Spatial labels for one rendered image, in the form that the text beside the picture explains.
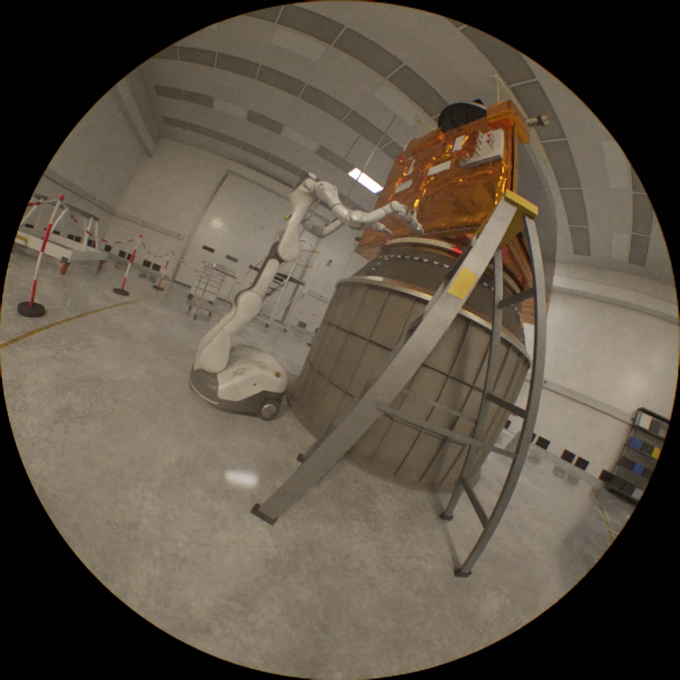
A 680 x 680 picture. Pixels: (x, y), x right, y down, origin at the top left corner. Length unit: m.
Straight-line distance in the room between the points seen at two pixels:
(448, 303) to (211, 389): 1.24
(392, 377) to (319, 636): 0.83
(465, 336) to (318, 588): 1.42
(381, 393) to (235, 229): 8.83
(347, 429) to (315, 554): 0.53
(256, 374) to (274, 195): 8.83
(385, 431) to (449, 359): 0.60
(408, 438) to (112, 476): 1.53
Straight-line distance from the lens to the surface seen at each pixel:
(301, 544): 0.96
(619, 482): 6.51
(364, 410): 0.65
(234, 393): 1.38
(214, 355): 1.43
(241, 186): 9.73
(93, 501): 0.95
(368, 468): 1.54
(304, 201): 1.60
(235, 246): 9.04
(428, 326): 0.65
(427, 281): 1.58
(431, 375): 1.42
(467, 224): 1.80
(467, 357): 1.48
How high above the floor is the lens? 0.77
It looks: 3 degrees down
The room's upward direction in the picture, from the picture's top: 23 degrees clockwise
